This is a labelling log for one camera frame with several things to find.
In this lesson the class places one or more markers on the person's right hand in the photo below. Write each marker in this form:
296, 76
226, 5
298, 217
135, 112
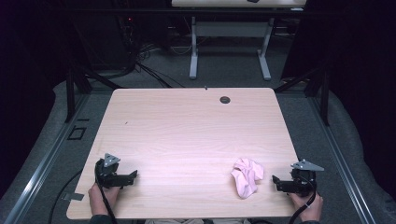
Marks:
308, 208

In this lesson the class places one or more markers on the person's left hand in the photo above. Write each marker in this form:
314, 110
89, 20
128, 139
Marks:
101, 199

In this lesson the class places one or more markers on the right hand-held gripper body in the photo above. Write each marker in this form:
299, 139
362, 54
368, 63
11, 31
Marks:
300, 182

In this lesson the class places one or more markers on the aluminium floor rail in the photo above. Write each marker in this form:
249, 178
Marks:
339, 161
46, 165

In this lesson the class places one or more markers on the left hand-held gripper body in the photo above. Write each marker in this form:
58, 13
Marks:
107, 177

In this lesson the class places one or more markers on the white desk with grey legs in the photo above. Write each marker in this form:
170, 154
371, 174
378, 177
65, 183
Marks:
230, 29

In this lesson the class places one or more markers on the pink crumpled cloth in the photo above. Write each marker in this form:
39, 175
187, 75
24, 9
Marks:
247, 177

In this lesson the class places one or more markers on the grey tape piece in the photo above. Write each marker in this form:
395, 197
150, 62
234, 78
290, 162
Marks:
73, 196

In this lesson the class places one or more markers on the black metal frame stand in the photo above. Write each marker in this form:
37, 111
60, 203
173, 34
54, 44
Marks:
70, 93
324, 96

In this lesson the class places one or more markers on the black horizontal frame bar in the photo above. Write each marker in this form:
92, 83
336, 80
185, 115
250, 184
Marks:
186, 11

